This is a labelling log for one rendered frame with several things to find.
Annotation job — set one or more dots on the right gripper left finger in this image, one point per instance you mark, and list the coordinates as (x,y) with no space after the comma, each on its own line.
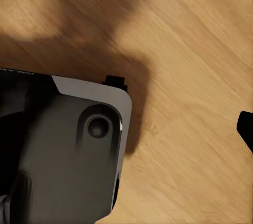
(12,129)

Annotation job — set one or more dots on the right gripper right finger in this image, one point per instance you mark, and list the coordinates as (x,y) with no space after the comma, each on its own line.
(245,128)

